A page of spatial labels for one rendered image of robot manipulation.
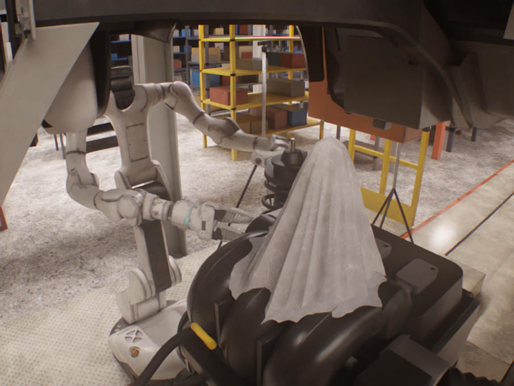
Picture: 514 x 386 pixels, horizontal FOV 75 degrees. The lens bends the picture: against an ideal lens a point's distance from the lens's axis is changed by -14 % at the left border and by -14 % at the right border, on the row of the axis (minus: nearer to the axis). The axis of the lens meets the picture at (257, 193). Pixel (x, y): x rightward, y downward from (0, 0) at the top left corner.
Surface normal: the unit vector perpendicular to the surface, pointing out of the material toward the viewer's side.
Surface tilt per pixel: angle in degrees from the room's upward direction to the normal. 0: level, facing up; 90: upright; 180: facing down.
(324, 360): 53
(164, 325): 0
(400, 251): 0
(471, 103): 94
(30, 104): 91
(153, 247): 86
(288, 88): 90
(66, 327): 0
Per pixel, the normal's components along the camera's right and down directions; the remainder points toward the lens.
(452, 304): 0.61, 0.14
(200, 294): -0.59, -0.19
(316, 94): -0.78, 0.26
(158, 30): 0.30, 0.24
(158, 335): 0.00, -0.91
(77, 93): 0.62, 0.46
